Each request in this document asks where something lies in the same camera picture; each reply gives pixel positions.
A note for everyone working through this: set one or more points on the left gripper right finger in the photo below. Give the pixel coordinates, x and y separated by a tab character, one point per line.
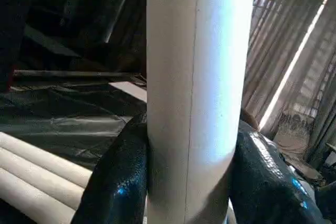
262	182

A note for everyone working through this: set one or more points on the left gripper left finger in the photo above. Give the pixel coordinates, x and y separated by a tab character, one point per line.
118	182

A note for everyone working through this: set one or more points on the white flat board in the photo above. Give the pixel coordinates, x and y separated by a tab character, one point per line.
131	91

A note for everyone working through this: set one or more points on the grey metal rod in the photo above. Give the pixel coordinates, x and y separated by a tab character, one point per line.
78	73

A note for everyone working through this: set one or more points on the sheer grey curtain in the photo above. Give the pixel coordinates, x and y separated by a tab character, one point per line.
288	51

